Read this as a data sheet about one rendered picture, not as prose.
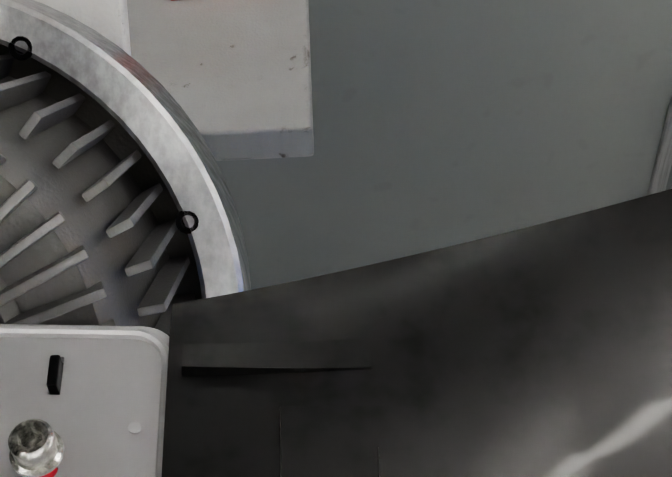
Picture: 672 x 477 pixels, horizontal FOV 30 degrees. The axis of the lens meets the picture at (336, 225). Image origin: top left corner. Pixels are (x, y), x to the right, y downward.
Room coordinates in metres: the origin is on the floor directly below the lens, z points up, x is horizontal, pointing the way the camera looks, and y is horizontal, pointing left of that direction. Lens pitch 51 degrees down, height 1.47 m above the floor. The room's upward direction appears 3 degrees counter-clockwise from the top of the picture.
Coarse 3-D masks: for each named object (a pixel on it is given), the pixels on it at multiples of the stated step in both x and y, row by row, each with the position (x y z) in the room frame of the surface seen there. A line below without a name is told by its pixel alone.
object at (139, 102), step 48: (0, 0) 0.37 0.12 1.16; (48, 48) 0.36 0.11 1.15; (96, 48) 0.36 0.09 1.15; (96, 96) 0.35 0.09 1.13; (144, 96) 0.35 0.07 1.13; (144, 144) 0.34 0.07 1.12; (192, 144) 0.34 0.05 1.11; (192, 192) 0.32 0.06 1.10; (192, 240) 0.31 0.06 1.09; (240, 240) 0.32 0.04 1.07; (240, 288) 0.30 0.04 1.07
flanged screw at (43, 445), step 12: (36, 420) 0.16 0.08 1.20; (12, 432) 0.16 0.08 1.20; (24, 432) 0.16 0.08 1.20; (36, 432) 0.16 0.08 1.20; (48, 432) 0.16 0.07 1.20; (12, 444) 0.16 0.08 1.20; (24, 444) 0.16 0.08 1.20; (36, 444) 0.16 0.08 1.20; (48, 444) 0.16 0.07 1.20; (60, 444) 0.16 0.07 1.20; (12, 456) 0.16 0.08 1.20; (24, 456) 0.15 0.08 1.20; (36, 456) 0.15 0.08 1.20; (48, 456) 0.15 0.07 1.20; (60, 456) 0.16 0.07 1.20; (24, 468) 0.15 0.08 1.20; (36, 468) 0.15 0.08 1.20; (48, 468) 0.15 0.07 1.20
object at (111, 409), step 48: (0, 336) 0.20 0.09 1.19; (48, 336) 0.20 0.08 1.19; (96, 336) 0.20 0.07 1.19; (144, 336) 0.20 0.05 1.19; (0, 384) 0.18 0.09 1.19; (96, 384) 0.18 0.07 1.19; (144, 384) 0.18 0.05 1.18; (0, 432) 0.17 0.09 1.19; (96, 432) 0.17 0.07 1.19; (144, 432) 0.17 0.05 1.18
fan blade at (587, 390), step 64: (448, 256) 0.22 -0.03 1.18; (512, 256) 0.22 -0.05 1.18; (576, 256) 0.22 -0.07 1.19; (640, 256) 0.22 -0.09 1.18; (192, 320) 0.20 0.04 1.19; (256, 320) 0.20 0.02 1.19; (320, 320) 0.20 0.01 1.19; (384, 320) 0.20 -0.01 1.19; (448, 320) 0.20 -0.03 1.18; (512, 320) 0.20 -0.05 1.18; (576, 320) 0.20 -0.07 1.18; (640, 320) 0.20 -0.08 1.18; (192, 384) 0.18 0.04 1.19; (256, 384) 0.18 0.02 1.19; (320, 384) 0.18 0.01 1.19; (384, 384) 0.18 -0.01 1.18; (448, 384) 0.18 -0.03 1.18; (512, 384) 0.18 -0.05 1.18; (576, 384) 0.18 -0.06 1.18; (640, 384) 0.18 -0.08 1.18; (192, 448) 0.16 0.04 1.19; (256, 448) 0.16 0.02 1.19; (320, 448) 0.16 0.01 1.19; (384, 448) 0.16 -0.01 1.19; (448, 448) 0.16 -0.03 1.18; (512, 448) 0.16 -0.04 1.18; (576, 448) 0.16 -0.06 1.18; (640, 448) 0.16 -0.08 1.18
